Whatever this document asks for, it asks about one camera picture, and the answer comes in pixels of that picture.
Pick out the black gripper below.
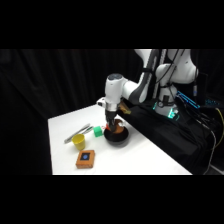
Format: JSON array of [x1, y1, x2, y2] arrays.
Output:
[[104, 101, 118, 130]]

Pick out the brown potato toy red hat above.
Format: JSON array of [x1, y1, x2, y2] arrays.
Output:
[[104, 121, 127, 134]]

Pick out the black bowl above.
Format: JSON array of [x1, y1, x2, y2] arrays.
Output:
[[103, 125, 130, 147]]

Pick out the green square block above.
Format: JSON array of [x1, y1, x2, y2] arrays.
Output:
[[92, 125, 104, 138]]

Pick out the metal tongs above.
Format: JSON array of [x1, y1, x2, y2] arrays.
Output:
[[63, 123, 95, 145]]

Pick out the yellow plastic cup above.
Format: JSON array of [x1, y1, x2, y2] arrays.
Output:
[[71, 133, 87, 151]]

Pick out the wooden block blue dot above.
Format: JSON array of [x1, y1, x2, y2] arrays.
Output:
[[75, 149, 96, 170]]

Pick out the small green light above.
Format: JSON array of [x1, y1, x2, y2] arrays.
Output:
[[167, 107, 178, 120]]

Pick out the black curtain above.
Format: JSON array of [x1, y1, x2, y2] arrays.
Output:
[[0, 49, 224, 176]]

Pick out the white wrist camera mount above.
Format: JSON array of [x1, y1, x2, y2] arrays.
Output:
[[96, 97, 108, 108]]

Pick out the black cable bundle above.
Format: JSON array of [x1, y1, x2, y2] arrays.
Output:
[[186, 106, 218, 168]]

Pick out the yellow cable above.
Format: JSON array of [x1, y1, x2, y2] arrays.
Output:
[[211, 107, 224, 153]]

